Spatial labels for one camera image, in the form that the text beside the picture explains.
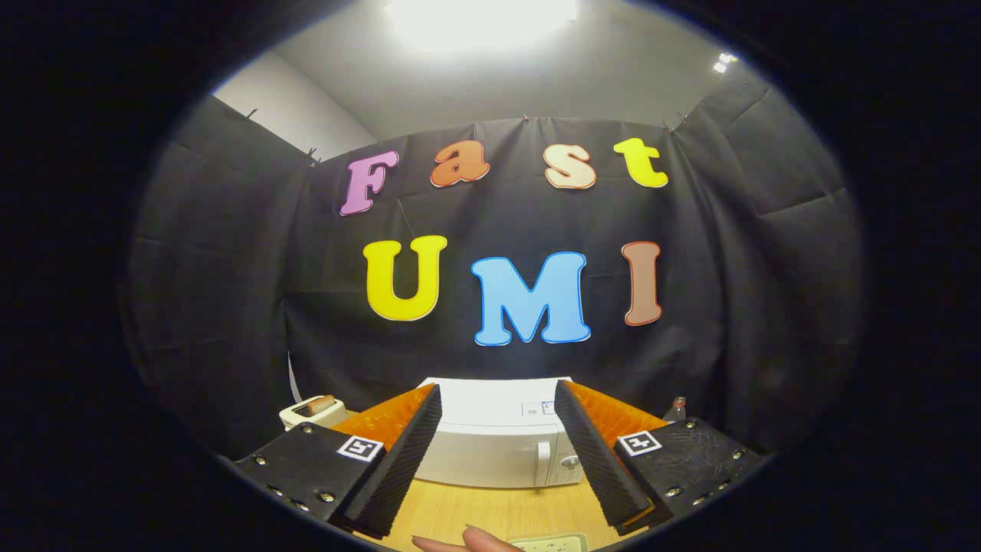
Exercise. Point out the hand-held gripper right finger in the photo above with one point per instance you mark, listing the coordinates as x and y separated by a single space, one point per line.
602 460

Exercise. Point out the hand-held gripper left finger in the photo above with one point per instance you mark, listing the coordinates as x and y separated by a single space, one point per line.
398 468

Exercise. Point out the white microwave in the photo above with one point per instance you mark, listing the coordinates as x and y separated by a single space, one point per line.
490 445

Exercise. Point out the plastic water bottle red label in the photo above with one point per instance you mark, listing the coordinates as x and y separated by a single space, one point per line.
677 412

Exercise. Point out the white cherry print plate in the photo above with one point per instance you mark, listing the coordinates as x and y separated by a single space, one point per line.
563 543

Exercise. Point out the brown toast slice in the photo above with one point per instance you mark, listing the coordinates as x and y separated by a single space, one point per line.
320 405

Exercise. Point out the white toaster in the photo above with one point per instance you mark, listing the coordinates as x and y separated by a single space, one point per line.
295 418

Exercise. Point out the small ceiling spotlight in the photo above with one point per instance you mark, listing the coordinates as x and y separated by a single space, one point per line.
724 63

